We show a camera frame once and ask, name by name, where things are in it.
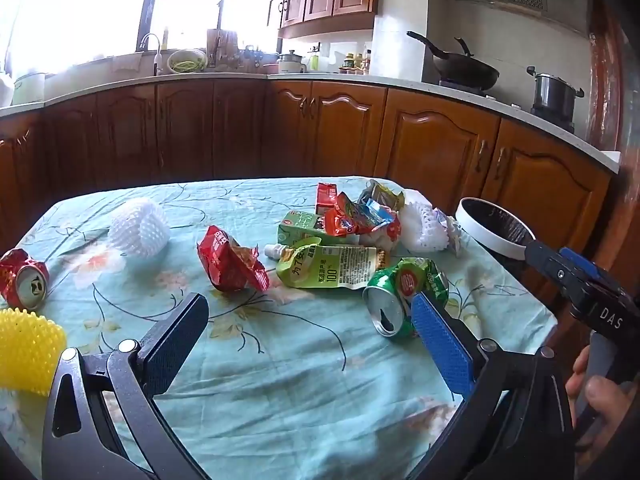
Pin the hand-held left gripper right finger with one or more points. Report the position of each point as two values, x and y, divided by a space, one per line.
442 347

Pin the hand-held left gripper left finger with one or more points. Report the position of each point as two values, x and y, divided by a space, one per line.
175 342

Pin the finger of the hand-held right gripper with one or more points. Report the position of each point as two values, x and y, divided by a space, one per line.
582 262
547 262

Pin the white bin with black liner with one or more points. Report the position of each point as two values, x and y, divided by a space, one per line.
492 232

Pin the crushed green soda can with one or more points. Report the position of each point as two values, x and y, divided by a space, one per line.
395 287

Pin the green spout drink pouch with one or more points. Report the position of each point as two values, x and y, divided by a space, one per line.
330 267

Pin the person's right hand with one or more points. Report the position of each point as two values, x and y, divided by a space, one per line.
607 402

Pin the red crumpled snack bag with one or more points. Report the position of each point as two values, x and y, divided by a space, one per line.
225 260

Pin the crumpled silver wrapper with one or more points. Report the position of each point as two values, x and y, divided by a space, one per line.
452 230

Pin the light blue floral tablecloth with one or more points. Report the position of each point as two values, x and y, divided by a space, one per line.
280 385

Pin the white foam fruit net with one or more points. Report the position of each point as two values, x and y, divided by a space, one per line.
422 230
140 230

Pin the yellow foam fruit net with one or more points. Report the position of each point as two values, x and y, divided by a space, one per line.
27 347

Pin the gas stove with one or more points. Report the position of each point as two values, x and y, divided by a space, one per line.
510 102

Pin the green and silver snack wrapper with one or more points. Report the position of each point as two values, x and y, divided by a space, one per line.
382 192

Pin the crushed red soda can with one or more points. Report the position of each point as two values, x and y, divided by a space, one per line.
20 275

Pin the green milk carton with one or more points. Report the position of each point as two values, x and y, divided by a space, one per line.
300 227

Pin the steel cooking pot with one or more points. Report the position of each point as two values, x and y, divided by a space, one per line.
552 92

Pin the small red drink carton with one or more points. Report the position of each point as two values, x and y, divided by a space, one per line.
327 197

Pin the black wok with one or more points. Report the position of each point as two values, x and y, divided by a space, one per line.
465 70

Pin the wooden kitchen base cabinets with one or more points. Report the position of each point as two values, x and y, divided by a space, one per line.
340 125

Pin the condiment bottle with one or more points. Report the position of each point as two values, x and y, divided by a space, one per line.
350 62
367 61

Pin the green colander basket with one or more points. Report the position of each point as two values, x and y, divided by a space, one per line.
187 61

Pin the chrome sink faucet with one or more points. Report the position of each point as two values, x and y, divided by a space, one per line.
156 55

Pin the pale green rice cooker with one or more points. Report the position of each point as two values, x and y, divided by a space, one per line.
28 89

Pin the wooden knife block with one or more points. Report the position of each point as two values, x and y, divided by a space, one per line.
220 47

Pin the small white electric cooker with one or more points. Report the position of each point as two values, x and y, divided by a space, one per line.
291 64

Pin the kitchen window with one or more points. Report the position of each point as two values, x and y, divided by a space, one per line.
100 10

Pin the red wooden door frame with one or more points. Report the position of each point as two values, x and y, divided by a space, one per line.
617 85

